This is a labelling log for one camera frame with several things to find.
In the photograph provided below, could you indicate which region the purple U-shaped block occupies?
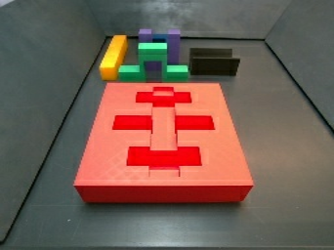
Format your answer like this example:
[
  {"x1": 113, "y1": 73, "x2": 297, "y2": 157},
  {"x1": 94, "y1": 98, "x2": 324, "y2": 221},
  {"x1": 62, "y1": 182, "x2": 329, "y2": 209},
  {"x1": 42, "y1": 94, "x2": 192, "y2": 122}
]
[{"x1": 140, "y1": 28, "x2": 181, "y2": 64}]

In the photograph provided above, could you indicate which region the green stepped block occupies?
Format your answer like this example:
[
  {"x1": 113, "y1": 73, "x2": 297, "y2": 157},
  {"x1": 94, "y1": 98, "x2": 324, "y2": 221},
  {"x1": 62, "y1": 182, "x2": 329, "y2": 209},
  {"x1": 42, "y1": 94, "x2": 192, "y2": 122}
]
[{"x1": 120, "y1": 43, "x2": 190, "y2": 82}]

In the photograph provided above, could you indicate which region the yellow long bar block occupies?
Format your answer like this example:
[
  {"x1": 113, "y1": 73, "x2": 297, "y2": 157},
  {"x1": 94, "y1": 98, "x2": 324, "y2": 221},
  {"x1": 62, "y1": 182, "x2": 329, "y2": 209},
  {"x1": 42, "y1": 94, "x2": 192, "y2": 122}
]
[{"x1": 100, "y1": 35, "x2": 129, "y2": 81}]

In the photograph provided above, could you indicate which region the black angle bracket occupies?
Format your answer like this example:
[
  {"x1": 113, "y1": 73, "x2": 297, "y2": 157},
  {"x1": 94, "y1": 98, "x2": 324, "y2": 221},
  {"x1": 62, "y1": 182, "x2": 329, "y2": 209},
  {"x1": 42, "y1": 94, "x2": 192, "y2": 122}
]
[{"x1": 190, "y1": 48, "x2": 241, "y2": 76}]

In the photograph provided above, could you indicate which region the red board with slots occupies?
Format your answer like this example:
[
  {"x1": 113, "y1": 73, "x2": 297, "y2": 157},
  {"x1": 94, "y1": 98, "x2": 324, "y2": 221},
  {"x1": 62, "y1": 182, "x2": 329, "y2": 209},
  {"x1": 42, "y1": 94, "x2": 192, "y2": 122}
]
[{"x1": 75, "y1": 83, "x2": 253, "y2": 203}]

